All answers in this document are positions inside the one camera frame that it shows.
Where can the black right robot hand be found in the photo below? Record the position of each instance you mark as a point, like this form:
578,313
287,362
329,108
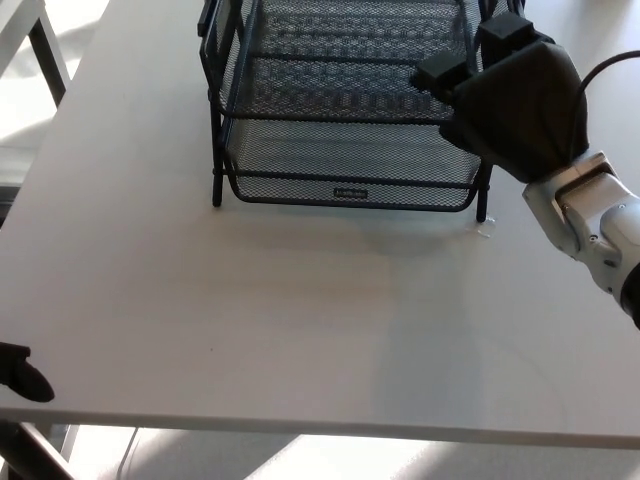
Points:
525,110

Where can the dark brown desk brace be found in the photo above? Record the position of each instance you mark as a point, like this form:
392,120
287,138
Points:
35,450

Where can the clear tape piece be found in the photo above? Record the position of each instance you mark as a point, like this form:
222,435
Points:
484,227

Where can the small black mesh tray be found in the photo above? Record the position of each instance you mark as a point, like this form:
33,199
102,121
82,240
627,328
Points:
360,30

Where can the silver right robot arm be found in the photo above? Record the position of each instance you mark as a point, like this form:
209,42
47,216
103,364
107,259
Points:
585,215

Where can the black mesh sliding drawer tray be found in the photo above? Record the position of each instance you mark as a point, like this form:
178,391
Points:
340,92

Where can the white desk leg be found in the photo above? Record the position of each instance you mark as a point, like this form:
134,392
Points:
70,442

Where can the black metal organizer frame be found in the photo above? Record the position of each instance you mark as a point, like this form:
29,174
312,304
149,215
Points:
216,197

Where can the black mesh tray with label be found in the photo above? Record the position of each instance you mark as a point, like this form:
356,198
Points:
350,155

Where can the white side table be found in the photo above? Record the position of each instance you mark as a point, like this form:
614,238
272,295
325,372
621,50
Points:
47,60

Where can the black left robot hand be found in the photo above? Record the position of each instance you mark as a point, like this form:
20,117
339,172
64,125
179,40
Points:
27,380

